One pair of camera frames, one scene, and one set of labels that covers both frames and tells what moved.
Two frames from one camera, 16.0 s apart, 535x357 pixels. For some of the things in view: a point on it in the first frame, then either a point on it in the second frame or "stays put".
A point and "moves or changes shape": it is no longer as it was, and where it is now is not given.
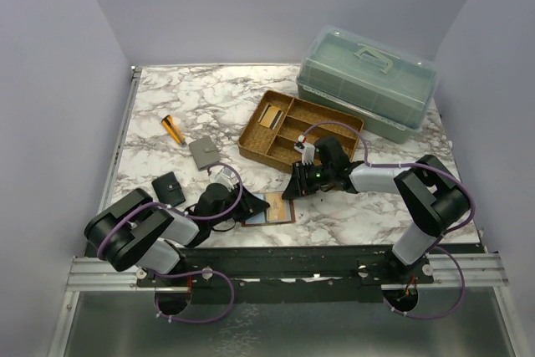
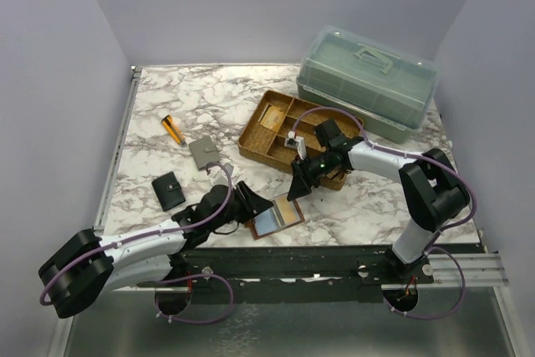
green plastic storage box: [381, 89] stays put
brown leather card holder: [280, 211] moves or changes shape
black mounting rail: [290, 274] stays put
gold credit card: [277, 210] → [288, 210]
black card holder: [169, 190] stays put
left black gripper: [250, 206] stays put
